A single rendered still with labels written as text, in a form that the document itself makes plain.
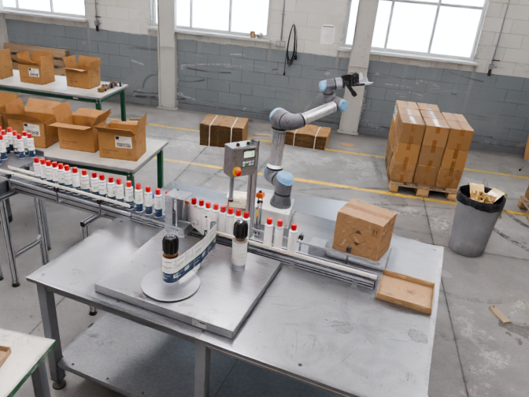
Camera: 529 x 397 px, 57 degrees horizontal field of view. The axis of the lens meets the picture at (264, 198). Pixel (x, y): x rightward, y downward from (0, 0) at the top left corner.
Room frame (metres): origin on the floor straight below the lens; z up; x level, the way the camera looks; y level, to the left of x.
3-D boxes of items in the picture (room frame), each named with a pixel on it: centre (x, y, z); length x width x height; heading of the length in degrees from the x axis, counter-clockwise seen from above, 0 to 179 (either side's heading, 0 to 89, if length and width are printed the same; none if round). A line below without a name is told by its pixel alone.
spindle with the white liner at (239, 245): (2.31, 0.11, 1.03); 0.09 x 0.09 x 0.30
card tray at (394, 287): (2.27, -0.85, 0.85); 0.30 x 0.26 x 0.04; 70
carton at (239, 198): (3.21, 0.19, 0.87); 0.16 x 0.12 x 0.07; 87
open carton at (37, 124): (4.22, 2.18, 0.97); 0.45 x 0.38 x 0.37; 174
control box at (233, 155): (2.72, 0.17, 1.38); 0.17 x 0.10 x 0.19; 125
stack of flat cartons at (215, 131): (6.87, 0.68, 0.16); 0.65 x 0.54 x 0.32; 85
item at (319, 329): (2.47, 0.01, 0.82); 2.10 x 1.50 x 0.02; 70
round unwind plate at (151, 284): (2.10, 0.46, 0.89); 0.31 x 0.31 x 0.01
